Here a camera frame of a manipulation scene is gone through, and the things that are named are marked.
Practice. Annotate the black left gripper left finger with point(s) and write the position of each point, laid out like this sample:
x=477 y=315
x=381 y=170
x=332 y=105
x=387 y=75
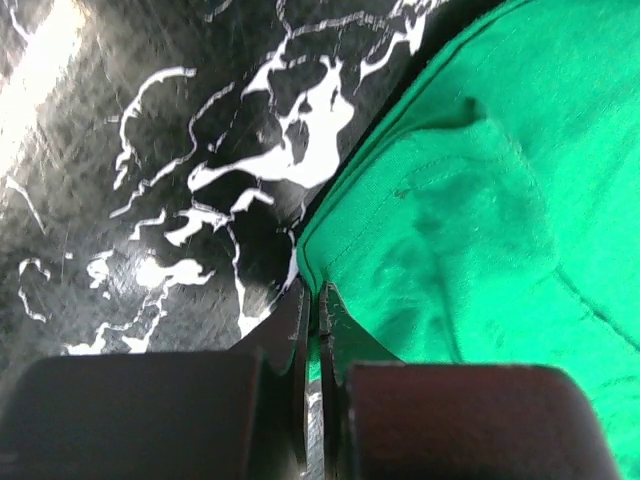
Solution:
x=234 y=414

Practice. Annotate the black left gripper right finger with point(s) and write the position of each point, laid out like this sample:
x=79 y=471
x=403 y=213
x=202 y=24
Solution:
x=385 y=419

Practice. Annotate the green t shirt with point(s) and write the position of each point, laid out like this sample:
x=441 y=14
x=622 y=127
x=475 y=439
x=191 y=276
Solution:
x=493 y=215

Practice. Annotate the black marbled table mat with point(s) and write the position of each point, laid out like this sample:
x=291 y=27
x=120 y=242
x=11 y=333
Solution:
x=157 y=162

